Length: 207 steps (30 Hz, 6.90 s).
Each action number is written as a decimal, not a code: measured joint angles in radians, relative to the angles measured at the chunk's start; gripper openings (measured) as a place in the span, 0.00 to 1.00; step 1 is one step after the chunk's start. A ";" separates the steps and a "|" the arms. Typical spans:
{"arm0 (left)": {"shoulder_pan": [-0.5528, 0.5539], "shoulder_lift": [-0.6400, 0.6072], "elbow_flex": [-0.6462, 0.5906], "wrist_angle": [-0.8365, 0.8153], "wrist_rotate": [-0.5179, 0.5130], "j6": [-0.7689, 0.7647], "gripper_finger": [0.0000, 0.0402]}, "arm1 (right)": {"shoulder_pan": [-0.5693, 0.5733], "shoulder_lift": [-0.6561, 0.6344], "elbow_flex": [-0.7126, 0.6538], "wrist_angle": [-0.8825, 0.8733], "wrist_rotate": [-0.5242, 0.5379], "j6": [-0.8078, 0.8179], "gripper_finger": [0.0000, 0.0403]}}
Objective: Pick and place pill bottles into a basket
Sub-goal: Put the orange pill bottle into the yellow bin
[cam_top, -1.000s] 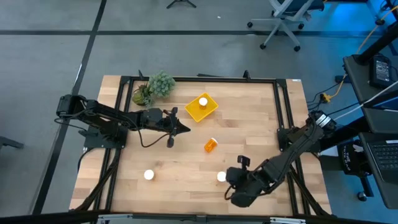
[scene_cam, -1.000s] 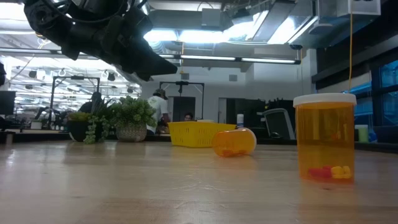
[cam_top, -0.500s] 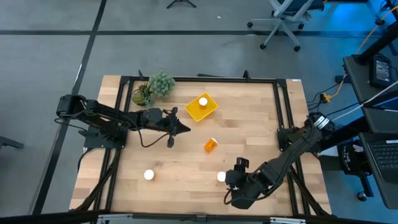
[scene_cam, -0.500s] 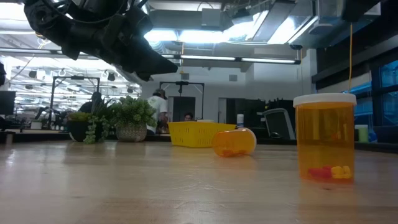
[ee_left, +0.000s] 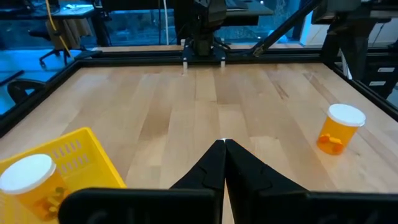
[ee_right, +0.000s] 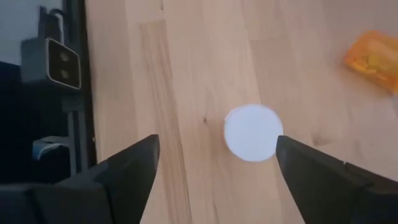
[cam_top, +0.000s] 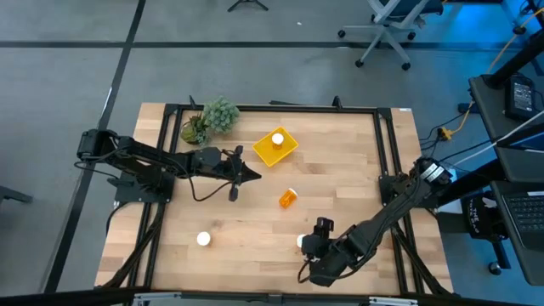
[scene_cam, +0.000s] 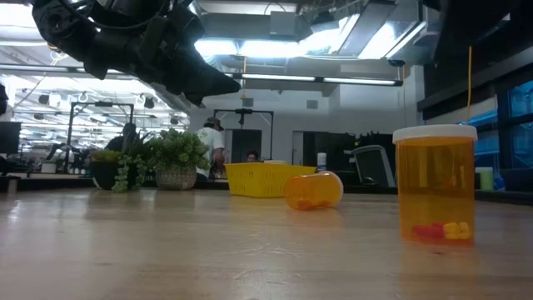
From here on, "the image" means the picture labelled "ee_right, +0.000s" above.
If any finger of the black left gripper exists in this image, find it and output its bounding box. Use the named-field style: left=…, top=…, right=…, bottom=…
left=275, top=134, right=398, bottom=224
left=0, top=133, right=161, bottom=224

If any orange pill bottle white cap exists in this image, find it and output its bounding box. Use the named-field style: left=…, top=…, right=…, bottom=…
left=223, top=104, right=284, bottom=163
left=343, top=30, right=398, bottom=96

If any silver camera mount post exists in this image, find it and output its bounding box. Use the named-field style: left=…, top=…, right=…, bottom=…
left=61, top=89, right=85, bottom=175

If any grey table-level camera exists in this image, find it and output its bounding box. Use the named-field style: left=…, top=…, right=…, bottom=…
left=21, top=36, right=82, bottom=91

